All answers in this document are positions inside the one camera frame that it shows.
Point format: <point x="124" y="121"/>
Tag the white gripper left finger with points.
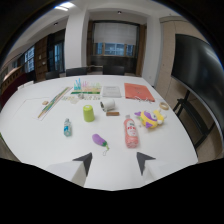
<point x="75" y="168"/>

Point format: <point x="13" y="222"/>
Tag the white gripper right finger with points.
<point x="151" y="166"/>

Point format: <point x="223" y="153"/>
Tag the pink drink bottle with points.
<point x="130" y="132"/>

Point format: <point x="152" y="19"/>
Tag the small clear Listerine bottle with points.
<point x="67" y="127"/>

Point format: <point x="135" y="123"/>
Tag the yellow purple plush toy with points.
<point x="150" y="119"/>

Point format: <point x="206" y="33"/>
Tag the green cylindrical cup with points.
<point x="88" y="113"/>

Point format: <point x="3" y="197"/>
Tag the beige tape roll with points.
<point x="164" y="106"/>

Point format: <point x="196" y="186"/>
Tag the black display stand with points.
<point x="191" y="115"/>

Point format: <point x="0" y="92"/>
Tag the small brown wooden block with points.
<point x="112" y="113"/>

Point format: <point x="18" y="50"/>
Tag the small round wooden piece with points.
<point x="45" y="102"/>

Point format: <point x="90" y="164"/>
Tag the orange paper envelope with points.
<point x="138" y="91"/>

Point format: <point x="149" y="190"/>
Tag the colourful transparent pegs toy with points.
<point x="86" y="88"/>

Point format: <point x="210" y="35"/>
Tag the white printed paper sheet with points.
<point x="111" y="91"/>

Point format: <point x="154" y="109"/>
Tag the black office chair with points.
<point x="52" y="74"/>
<point x="113" y="69"/>
<point x="76" y="71"/>

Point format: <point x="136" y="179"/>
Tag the large black display screen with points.
<point x="200" y="75"/>

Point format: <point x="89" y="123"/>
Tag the white window blind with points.
<point x="115" y="33"/>

